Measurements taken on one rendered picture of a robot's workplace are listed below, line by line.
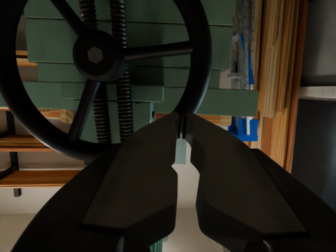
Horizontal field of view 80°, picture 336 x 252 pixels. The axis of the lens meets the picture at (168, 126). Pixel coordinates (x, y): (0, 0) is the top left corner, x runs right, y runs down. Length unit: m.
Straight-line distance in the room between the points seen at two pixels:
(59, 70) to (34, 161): 2.96
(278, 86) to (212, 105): 1.43
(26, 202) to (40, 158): 0.70
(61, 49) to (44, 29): 0.05
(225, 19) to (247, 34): 0.88
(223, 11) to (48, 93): 0.41
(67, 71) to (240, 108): 0.39
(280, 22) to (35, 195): 3.58
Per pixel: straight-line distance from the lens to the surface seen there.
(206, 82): 0.27
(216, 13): 0.49
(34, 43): 0.54
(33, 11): 0.56
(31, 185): 2.96
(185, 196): 3.41
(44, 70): 0.53
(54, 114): 0.70
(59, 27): 0.52
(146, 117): 0.36
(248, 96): 0.49
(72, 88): 0.40
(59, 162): 3.30
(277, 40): 1.89
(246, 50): 1.35
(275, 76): 1.86
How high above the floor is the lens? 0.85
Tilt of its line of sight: 10 degrees up
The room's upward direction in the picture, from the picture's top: 178 degrees counter-clockwise
